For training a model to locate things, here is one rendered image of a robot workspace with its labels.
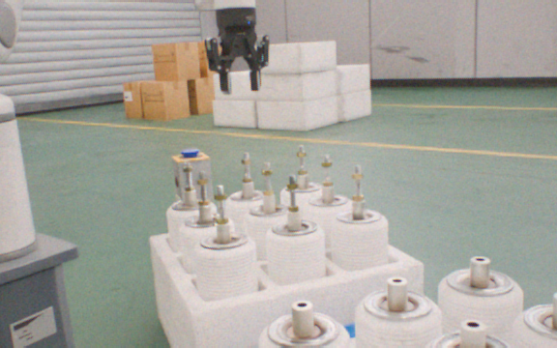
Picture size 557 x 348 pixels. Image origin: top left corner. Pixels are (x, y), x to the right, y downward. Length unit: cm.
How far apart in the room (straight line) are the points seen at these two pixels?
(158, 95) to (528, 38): 347
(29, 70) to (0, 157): 554
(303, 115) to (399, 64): 308
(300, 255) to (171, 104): 388
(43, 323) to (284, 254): 36
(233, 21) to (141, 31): 600
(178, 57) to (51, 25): 202
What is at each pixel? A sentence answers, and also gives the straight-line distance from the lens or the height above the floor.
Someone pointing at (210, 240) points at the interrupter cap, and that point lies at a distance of 91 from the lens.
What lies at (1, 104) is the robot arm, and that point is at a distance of 78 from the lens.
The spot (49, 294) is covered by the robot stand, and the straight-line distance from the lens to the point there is 82.
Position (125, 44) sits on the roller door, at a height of 63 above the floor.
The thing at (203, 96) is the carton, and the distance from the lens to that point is 495.
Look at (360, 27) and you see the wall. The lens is 684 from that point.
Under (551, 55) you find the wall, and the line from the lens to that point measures 602.
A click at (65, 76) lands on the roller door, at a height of 34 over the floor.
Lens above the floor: 54
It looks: 13 degrees down
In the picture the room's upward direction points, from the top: 4 degrees counter-clockwise
